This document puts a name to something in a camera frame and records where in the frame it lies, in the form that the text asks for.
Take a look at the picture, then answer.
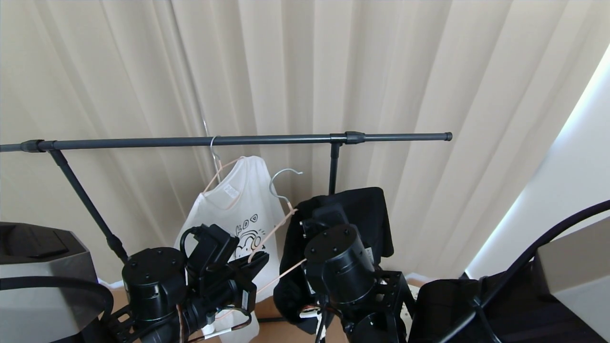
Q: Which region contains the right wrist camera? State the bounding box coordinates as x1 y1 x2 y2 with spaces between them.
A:
299 204 349 239

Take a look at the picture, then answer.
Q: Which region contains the white printed t-shirt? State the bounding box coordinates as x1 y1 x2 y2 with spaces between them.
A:
174 156 286 343

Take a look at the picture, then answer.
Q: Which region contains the black garment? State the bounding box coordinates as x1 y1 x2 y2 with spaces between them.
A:
274 187 395 334

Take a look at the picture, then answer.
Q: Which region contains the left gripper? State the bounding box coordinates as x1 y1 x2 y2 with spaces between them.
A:
183 279 258 329

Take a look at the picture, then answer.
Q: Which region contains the beige curtain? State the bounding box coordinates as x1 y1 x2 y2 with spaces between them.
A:
0 0 610 286

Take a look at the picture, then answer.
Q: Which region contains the pink clothes hanger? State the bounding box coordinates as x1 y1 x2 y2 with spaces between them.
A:
214 168 308 320
203 136 246 210

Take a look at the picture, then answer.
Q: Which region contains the black clothes rack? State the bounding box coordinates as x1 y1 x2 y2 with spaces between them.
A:
0 131 453 324

